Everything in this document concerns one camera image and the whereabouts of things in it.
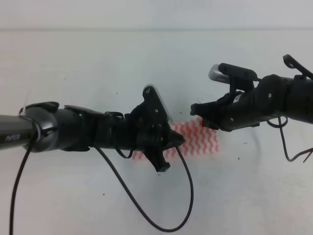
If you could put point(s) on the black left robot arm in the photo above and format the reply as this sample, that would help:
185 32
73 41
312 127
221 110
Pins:
77 129

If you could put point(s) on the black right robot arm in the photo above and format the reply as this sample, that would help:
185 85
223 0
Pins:
273 97

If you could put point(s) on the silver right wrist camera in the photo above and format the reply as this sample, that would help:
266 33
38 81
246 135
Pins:
237 78

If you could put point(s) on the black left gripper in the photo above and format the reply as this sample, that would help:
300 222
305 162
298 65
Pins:
136 132

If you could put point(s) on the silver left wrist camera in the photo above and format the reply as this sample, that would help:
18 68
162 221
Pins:
155 105

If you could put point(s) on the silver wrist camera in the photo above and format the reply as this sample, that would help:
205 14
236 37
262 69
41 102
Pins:
155 105
237 78

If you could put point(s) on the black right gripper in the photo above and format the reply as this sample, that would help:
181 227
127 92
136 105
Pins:
231 112

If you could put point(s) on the pink white wavy striped towel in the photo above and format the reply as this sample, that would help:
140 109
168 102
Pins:
199 140

